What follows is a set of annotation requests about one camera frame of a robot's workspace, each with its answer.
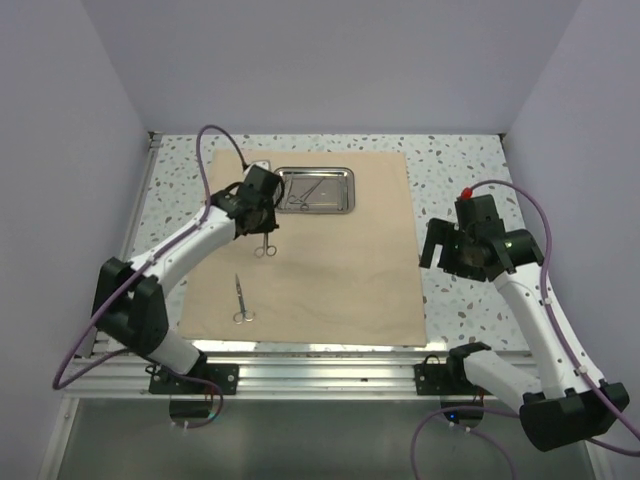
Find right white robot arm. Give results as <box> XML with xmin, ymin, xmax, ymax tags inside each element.
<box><xmin>420</xmin><ymin>218</ymin><xmax>629</xmax><ymax>452</ymax></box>

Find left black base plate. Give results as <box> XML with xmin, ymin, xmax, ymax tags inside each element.
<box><xmin>145</xmin><ymin>363</ymin><xmax>240</xmax><ymax>396</ymax></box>

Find steel tweezers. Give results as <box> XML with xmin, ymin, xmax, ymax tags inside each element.
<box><xmin>286</xmin><ymin>176</ymin><xmax>325</xmax><ymax>212</ymax></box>

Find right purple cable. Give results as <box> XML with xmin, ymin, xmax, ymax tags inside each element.
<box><xmin>413</xmin><ymin>179</ymin><xmax>640</xmax><ymax>480</ymax></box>

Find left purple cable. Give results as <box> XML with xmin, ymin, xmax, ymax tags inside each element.
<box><xmin>52</xmin><ymin>124</ymin><xmax>251</xmax><ymax>429</ymax></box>

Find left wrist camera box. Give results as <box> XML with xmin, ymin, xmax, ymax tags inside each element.
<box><xmin>243</xmin><ymin>159</ymin><xmax>285</xmax><ymax>207</ymax></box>

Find steel instrument tray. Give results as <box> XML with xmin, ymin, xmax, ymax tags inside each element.
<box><xmin>275</xmin><ymin>167</ymin><xmax>356</xmax><ymax>215</ymax></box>

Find steel surgical scissors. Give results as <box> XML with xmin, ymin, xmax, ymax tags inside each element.
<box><xmin>233</xmin><ymin>275</ymin><xmax>255</xmax><ymax>325</ymax></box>

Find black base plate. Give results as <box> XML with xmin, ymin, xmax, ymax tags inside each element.
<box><xmin>145</xmin><ymin>363</ymin><xmax>240</xmax><ymax>396</ymax></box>
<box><xmin>413</xmin><ymin>355</ymin><xmax>489</xmax><ymax>396</ymax></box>

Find beige cloth wrap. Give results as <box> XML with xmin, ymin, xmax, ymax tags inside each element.
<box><xmin>178</xmin><ymin>151</ymin><xmax>427</xmax><ymax>347</ymax></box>

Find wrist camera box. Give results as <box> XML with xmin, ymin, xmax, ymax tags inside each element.
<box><xmin>455</xmin><ymin>195</ymin><xmax>505</xmax><ymax>237</ymax></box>
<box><xmin>243</xmin><ymin>159</ymin><xmax>285</xmax><ymax>207</ymax></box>

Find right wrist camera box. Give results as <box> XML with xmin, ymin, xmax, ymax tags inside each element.
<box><xmin>455</xmin><ymin>195</ymin><xmax>505</xmax><ymax>237</ymax></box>

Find purple cable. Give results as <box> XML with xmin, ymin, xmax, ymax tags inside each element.
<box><xmin>52</xmin><ymin>124</ymin><xmax>251</xmax><ymax>429</ymax></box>
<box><xmin>413</xmin><ymin>179</ymin><xmax>640</xmax><ymax>480</ymax></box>

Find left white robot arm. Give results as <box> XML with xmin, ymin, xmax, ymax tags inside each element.
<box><xmin>92</xmin><ymin>178</ymin><xmax>284</xmax><ymax>393</ymax></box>

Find aluminium front rail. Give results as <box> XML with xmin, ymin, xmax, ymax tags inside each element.
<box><xmin>64</xmin><ymin>351</ymin><xmax>428</xmax><ymax>400</ymax></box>

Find steel forceps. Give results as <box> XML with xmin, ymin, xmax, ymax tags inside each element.
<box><xmin>254</xmin><ymin>232</ymin><xmax>278</xmax><ymax>258</ymax></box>

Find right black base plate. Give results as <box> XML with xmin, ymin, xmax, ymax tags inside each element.
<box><xmin>413</xmin><ymin>355</ymin><xmax>489</xmax><ymax>396</ymax></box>

